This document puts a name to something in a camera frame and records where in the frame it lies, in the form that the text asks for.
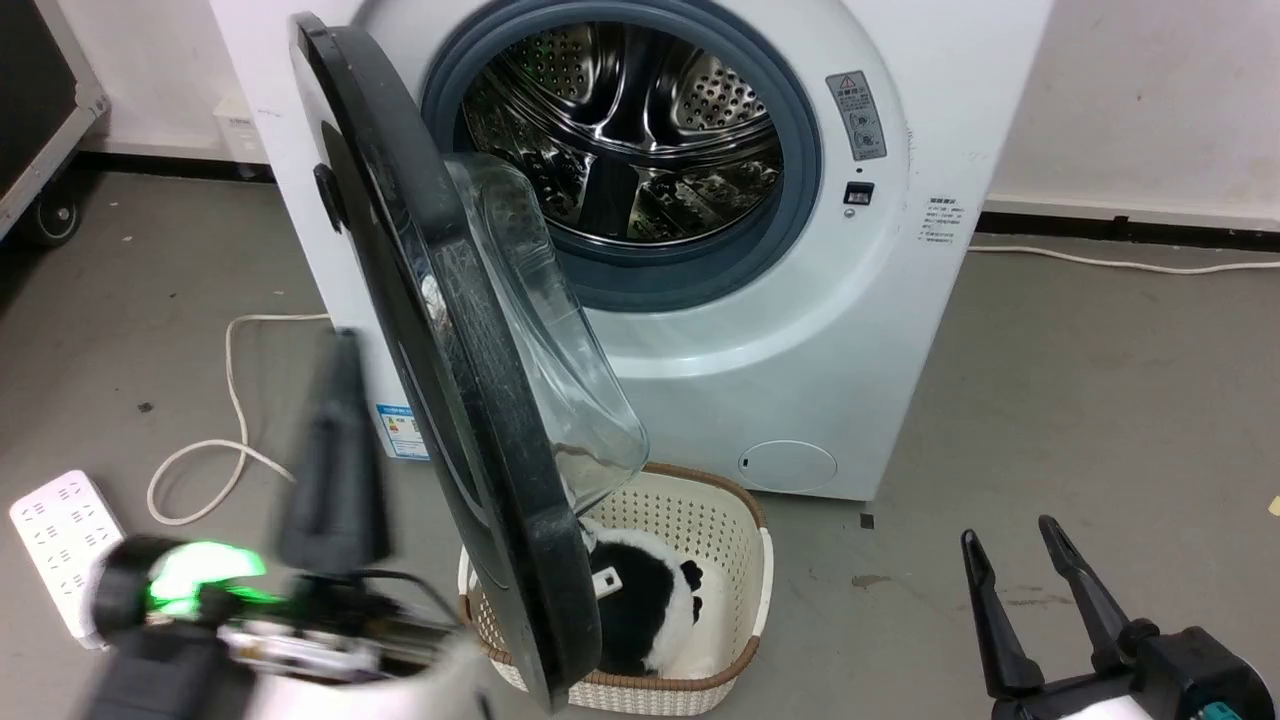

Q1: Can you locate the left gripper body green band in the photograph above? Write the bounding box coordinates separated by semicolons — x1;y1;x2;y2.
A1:
92;538;463;687

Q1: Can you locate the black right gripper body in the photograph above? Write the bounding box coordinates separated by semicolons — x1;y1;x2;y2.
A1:
988;622;1278;720

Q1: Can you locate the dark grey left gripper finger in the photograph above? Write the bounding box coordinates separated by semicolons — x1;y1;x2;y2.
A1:
276;328;393;575

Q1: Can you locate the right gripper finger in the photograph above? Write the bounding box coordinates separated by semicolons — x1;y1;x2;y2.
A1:
960;528;1048;700
1037;514;1161;674

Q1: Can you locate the black round glass washer door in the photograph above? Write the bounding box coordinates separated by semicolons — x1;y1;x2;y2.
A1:
290;12;651;714

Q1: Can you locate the white front-load washing machine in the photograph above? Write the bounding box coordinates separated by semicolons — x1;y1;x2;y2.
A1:
208;0;1056;502

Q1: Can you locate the grey rubber door gasket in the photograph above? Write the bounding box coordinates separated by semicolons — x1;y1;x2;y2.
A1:
420;0;824;314

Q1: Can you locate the blue white energy label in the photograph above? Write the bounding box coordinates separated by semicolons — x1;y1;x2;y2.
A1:
374;402;432;462

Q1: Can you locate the white power strip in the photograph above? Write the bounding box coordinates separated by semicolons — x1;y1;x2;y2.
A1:
8;469;127;652

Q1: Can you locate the round white filter cover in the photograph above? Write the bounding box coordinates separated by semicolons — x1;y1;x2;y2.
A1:
737;439;840;494

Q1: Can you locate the cream perforated laundry basket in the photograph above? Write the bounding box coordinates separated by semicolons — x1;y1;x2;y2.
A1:
457;461;775;718

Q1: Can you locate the black white panda plush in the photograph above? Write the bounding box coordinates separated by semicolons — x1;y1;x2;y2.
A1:
578;517;707;679

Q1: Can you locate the white text label sticker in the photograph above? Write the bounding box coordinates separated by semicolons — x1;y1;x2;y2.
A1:
921;195;964;248

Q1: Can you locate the shiny steel washer drum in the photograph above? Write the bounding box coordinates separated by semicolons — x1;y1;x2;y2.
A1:
461;21;787;247

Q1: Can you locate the black wheeled flight case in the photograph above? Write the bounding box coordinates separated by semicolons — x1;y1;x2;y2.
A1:
0;0;110;250

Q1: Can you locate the grey warning sticker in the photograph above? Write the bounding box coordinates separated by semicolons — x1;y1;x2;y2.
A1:
825;69;889;163

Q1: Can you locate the white power cable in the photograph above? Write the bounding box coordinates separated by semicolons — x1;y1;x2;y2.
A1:
967;243;1280;276
146;312;332;527

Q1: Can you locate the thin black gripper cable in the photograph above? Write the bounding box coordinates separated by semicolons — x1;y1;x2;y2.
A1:
345;568;463;626

